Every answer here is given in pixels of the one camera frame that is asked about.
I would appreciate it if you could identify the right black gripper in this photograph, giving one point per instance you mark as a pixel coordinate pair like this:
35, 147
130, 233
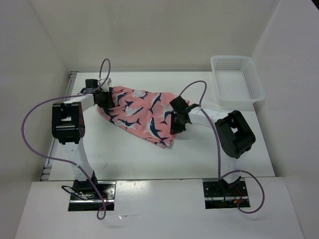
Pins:
175, 128

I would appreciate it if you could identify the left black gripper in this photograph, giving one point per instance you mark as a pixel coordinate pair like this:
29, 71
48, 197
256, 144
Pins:
109, 102

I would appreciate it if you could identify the pink shark print shorts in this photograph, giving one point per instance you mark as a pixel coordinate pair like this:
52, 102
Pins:
141, 113

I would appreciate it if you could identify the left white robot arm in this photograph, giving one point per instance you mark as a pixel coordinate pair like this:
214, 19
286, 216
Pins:
68, 127

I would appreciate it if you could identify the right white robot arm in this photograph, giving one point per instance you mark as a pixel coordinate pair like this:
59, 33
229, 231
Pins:
232, 132

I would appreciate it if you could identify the white plastic basket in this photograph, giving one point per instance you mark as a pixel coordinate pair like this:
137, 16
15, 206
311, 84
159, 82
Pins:
236, 80

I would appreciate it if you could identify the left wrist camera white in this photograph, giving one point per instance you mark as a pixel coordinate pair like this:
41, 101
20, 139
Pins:
105, 84

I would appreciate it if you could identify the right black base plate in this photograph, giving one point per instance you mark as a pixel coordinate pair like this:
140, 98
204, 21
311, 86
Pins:
218, 194

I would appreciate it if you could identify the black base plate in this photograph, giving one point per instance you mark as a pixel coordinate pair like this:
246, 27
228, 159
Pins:
85, 198
218, 194

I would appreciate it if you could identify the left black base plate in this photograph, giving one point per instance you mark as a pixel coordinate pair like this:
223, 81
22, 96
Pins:
85, 198

